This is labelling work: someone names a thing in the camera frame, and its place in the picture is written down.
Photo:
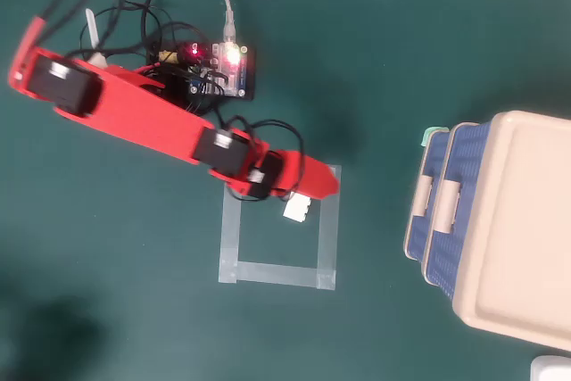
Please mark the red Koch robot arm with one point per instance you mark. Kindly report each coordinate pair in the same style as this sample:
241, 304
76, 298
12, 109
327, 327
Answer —
147, 118

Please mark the controller board on black plate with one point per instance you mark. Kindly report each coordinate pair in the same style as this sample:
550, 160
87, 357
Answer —
223, 73

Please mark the mint green sticker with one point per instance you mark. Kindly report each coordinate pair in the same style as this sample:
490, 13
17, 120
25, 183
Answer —
429, 135

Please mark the white zip tie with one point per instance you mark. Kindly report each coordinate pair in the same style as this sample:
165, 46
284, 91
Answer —
93, 35

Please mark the white box corner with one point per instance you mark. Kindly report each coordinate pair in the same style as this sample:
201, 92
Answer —
551, 370

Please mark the blue woven drawer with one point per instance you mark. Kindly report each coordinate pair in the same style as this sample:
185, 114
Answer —
459, 162
432, 162

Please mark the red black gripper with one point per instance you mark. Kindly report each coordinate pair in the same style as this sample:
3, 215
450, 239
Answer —
267, 176

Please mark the beige plastic drawer cabinet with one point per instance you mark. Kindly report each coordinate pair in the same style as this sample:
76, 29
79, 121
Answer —
522, 229

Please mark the white cube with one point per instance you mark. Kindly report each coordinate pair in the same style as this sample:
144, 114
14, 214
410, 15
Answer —
296, 210

